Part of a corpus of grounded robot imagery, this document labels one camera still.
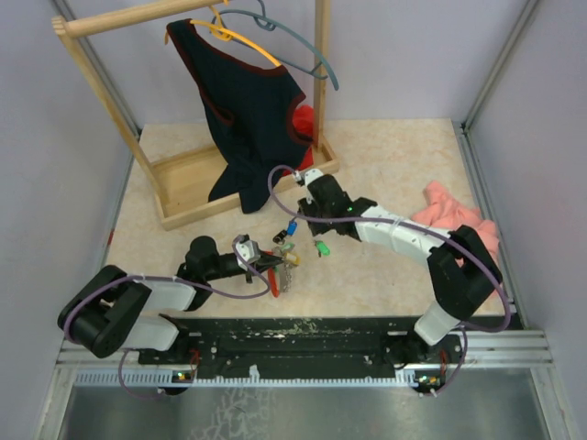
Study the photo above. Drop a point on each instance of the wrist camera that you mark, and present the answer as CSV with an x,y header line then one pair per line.
x,y
246,251
305,177

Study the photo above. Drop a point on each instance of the key with blue tag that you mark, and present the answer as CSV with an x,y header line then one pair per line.
x,y
291,228

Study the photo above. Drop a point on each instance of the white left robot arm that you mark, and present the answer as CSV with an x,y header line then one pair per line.
x,y
116,310

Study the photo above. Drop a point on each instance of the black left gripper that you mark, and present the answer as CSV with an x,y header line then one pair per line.
x,y
266,261

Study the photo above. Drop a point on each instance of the key with black tag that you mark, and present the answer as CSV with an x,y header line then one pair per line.
x,y
280,237

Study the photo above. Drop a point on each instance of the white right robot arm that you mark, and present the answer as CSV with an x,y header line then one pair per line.
x,y
461,269

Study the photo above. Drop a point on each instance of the red-handled metal key organizer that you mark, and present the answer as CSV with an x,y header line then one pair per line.
x,y
281,278

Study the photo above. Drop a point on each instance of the grey-blue plastic hanger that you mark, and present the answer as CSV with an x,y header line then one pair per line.
x,y
282,42

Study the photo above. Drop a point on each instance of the key with green tag on ring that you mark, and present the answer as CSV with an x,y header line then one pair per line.
x,y
281,250

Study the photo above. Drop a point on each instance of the wooden clothes rack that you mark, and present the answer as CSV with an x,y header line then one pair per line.
x,y
179,180

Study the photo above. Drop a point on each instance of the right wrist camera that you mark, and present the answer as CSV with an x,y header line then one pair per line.
x,y
305,177

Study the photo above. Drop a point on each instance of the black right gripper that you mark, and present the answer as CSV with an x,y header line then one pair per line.
x,y
318,229

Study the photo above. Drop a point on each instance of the red cloth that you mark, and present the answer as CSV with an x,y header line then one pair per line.
x,y
302,133

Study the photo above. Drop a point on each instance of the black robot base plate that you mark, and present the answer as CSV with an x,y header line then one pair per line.
x,y
327,348

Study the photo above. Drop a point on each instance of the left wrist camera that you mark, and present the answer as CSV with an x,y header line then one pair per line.
x,y
246,251

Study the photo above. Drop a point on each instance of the dark navy vest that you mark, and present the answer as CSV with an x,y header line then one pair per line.
x,y
249,112

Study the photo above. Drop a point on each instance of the pink cloth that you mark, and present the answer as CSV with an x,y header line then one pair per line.
x,y
443,210

